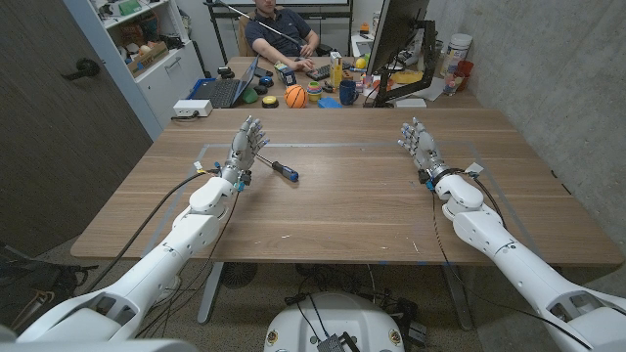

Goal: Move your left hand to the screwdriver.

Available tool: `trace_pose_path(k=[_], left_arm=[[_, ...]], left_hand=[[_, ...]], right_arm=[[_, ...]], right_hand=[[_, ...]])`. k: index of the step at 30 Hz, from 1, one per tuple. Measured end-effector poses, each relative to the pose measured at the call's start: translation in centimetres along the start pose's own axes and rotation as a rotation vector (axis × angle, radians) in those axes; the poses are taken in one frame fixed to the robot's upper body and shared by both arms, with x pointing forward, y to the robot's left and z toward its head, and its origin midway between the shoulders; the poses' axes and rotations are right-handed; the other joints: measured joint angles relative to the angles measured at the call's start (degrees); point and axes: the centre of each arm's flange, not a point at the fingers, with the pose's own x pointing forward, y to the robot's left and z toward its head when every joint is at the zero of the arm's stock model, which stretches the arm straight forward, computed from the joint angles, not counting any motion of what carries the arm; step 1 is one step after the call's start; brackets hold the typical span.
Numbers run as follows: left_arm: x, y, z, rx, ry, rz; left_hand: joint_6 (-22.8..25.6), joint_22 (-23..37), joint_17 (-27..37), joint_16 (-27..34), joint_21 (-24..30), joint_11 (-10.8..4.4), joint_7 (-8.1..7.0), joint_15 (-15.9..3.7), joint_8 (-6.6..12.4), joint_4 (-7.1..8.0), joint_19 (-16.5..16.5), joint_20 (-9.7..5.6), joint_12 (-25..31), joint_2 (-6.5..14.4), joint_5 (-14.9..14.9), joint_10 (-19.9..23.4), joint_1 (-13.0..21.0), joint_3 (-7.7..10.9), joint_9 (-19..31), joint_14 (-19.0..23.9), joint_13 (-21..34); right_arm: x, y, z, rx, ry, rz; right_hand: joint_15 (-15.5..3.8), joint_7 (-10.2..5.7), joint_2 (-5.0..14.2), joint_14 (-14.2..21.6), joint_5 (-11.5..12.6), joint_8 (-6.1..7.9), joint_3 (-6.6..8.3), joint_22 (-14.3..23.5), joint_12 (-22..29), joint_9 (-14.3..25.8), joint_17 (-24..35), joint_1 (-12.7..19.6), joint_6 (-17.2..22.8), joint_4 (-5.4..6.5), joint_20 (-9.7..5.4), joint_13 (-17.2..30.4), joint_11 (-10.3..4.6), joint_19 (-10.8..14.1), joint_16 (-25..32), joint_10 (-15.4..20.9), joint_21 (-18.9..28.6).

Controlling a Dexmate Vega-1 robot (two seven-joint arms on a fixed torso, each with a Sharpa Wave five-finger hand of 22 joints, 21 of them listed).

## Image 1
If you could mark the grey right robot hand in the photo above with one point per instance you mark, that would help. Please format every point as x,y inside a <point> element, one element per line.
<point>424,149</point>

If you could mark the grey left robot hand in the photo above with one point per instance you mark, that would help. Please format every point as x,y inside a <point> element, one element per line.
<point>243,149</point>

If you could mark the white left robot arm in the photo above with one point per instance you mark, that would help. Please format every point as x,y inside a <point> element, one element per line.
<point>161,264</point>

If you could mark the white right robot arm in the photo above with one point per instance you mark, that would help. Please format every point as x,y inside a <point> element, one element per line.
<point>513,264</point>

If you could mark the flat white box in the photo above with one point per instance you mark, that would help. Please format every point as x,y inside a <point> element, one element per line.
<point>410,102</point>

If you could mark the yellow push button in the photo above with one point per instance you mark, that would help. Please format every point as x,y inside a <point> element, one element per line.
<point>270,102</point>

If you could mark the black laptop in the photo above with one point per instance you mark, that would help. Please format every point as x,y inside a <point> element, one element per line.
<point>220,93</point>

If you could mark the black push button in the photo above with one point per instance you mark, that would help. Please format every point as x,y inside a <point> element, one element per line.
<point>260,90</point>

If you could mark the white power box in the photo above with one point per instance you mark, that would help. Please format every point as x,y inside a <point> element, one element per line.
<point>192,107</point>

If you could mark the clear drinking glass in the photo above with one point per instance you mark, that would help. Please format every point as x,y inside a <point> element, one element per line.
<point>451,84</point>

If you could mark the blue push button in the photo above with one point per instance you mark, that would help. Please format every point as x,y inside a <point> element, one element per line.
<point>266,81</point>

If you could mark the orange basketball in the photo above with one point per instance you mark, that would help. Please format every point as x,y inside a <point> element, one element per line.
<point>296,96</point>

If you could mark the small blue printed box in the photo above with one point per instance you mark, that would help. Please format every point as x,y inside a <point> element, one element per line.
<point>286,74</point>

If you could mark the red cup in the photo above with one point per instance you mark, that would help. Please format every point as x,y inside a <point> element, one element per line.
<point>465,71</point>

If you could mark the stacked colourful cups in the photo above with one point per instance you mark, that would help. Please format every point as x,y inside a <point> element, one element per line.
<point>314,92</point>

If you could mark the dark blue mug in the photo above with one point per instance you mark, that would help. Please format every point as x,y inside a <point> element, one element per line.
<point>347,93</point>

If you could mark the black monitor stand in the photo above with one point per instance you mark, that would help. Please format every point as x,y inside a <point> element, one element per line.
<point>430,54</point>

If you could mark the flat blue block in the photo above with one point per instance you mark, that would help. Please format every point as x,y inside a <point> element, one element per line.
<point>329,103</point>

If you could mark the white shelf cabinet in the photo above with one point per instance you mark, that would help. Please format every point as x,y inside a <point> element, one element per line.
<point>171,80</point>

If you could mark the white lidded canister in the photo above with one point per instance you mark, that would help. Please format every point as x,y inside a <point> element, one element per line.
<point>457,51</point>

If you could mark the yellow ball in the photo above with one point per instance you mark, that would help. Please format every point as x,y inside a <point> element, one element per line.
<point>361,63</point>

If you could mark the black keyboard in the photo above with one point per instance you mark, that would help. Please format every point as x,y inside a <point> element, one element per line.
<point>323,72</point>

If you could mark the yellow carton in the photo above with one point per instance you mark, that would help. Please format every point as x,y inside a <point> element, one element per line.
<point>336,71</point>

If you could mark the black computer monitor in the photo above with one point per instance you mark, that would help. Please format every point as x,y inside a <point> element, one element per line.
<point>396,29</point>

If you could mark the silver reacher grabber stick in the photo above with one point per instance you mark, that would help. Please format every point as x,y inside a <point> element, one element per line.
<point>274,29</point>

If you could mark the seated person in dark polo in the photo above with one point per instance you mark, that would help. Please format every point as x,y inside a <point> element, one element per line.
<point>279,27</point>

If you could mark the cardboard box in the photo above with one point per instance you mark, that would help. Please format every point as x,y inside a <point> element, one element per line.
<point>147,59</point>

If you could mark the grey table leg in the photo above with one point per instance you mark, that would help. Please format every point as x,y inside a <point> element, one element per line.
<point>459,298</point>
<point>210,293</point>

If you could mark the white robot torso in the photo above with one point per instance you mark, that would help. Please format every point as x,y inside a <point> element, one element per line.
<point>342,318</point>

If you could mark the black bag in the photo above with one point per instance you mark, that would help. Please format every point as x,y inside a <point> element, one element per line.
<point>34,283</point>

